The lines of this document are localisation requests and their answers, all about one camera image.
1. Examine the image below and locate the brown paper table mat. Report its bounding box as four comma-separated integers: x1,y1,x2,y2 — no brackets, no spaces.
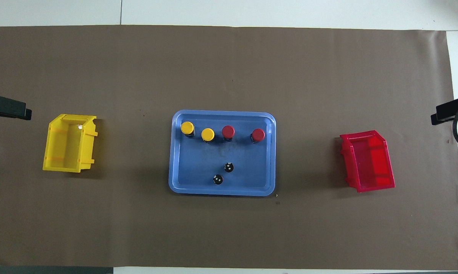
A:
0,25,458,270

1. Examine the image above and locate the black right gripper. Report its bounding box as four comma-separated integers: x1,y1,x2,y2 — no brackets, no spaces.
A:
431,97,458,126

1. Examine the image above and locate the blue plastic tray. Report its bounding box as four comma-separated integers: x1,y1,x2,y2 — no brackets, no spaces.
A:
169,110,277,197

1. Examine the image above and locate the red plastic storage bin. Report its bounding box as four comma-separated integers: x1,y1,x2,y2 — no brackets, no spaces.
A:
339,130,396,193

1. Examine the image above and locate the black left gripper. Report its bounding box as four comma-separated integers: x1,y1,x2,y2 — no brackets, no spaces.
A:
0,95,32,121

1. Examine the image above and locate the yellow plastic storage bin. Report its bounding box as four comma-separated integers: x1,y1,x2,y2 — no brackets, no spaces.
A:
43,114,99,173

